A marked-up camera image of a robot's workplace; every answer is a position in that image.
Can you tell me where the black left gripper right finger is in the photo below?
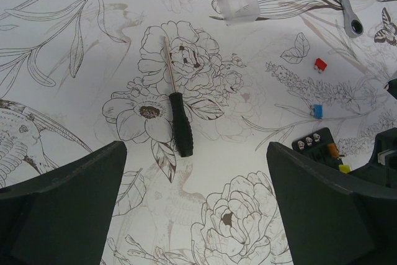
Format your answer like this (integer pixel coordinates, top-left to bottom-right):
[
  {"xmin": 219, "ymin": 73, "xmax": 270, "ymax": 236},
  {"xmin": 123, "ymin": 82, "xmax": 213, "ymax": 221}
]
[{"xmin": 266, "ymin": 142, "xmax": 396, "ymax": 264}]

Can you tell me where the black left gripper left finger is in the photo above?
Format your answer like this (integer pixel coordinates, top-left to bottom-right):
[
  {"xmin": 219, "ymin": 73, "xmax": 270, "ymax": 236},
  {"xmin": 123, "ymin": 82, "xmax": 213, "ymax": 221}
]
[{"xmin": 1, "ymin": 141, "xmax": 127, "ymax": 264}]

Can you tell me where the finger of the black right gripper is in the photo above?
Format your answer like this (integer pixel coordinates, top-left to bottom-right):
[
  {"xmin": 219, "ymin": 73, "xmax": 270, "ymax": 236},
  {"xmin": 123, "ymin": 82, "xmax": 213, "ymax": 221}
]
[
  {"xmin": 384, "ymin": 74, "xmax": 397, "ymax": 93},
  {"xmin": 349, "ymin": 128, "xmax": 396, "ymax": 188}
]

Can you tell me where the yellow blade fuse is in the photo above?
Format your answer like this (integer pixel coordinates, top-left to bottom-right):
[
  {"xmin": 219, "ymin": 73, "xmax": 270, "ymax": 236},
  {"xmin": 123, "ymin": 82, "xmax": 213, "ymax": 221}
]
[{"xmin": 338, "ymin": 164, "xmax": 352, "ymax": 174}]

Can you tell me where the orange blade fuse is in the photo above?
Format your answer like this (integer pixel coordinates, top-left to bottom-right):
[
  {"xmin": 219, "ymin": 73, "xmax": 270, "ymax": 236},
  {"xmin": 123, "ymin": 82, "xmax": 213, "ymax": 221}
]
[{"xmin": 327, "ymin": 143, "xmax": 345, "ymax": 159}]

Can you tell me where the black fuse box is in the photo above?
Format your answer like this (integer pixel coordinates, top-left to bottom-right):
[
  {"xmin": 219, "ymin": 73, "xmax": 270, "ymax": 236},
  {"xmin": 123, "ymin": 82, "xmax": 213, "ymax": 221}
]
[{"xmin": 292, "ymin": 127, "xmax": 343, "ymax": 169}]

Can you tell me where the red blade fuse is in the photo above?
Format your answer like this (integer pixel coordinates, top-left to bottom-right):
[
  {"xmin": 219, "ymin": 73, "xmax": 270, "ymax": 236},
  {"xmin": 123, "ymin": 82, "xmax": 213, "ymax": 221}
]
[{"xmin": 314, "ymin": 58, "xmax": 328, "ymax": 73}]

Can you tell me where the blue blade fuse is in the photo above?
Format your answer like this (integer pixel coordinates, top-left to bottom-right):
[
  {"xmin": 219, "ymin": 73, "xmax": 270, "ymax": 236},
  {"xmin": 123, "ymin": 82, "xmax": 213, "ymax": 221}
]
[{"xmin": 311, "ymin": 104, "xmax": 323, "ymax": 119}]

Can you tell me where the clear plastic fuse cover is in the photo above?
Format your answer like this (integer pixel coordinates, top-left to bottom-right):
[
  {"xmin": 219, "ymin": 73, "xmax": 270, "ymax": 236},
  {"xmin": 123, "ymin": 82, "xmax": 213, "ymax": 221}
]
[{"xmin": 216, "ymin": 0, "xmax": 260, "ymax": 26}]

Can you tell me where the silver ratchet wrench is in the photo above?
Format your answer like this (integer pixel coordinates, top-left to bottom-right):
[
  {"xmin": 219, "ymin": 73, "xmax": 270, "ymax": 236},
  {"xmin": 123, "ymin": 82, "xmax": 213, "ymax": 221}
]
[{"xmin": 340, "ymin": 0, "xmax": 364, "ymax": 38}]

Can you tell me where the black handled screwdriver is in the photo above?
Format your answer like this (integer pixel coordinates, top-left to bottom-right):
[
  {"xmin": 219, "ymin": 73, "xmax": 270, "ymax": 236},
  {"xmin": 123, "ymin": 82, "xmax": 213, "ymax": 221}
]
[{"xmin": 164, "ymin": 37, "xmax": 194, "ymax": 158}]

